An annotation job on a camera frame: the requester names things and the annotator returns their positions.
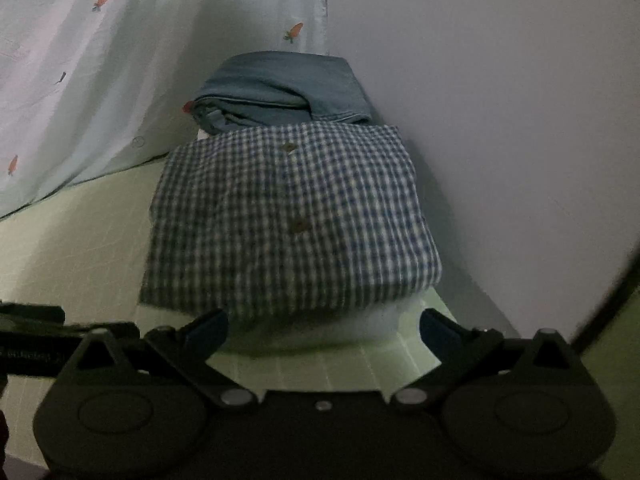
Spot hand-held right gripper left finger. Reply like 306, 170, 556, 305
74, 309, 261, 415

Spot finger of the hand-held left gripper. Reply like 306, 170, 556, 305
65, 322, 142, 343

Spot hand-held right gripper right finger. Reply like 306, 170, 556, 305
390, 308, 576, 415

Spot blue checked shirt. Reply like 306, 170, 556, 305
139, 122, 443, 323

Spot green grid bed sheet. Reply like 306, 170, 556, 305
0, 157, 640, 461

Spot white folded garment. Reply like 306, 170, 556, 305
197, 129, 427, 359

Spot carrot print quilt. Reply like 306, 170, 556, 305
0, 0, 333, 219

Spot folded blue jeans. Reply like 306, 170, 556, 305
191, 51, 374, 136

